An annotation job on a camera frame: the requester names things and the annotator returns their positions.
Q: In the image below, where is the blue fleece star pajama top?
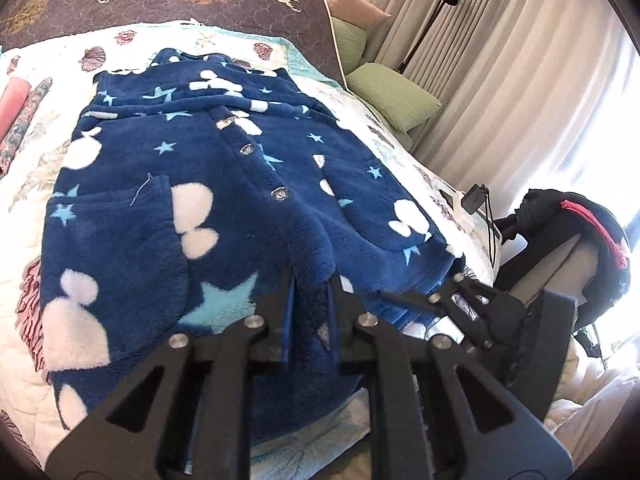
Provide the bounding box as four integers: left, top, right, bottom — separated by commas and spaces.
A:
40, 49, 464, 443

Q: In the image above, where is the small black device on bed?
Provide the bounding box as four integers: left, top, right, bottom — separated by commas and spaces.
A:
460, 184, 489, 214

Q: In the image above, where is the green pillow near curtain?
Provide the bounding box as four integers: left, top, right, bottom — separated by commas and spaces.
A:
346, 63, 442, 132

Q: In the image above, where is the beige pleated curtain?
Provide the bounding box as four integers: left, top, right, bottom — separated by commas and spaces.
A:
367, 0, 639, 222

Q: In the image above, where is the green pillow behind mattress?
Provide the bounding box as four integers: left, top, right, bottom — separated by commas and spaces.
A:
332, 18, 367, 75

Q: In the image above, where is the folded blue floral garment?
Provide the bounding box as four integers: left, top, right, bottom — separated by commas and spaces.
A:
1, 77, 53, 177

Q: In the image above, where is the black floor lamp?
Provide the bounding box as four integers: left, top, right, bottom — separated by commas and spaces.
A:
396, 0, 460, 74

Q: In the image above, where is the pink beige pillow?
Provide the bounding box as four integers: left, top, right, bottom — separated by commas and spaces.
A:
328, 0, 390, 32

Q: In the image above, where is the folded pink garment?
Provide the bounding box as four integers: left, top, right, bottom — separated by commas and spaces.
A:
0, 77, 32, 140

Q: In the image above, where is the white seashell print quilt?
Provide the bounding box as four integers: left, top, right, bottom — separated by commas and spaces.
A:
0, 18, 497, 480

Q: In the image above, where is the dark deer print mattress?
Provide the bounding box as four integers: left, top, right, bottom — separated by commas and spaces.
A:
1, 0, 344, 82

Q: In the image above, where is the black cable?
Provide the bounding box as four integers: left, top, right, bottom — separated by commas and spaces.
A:
476, 188, 501, 267

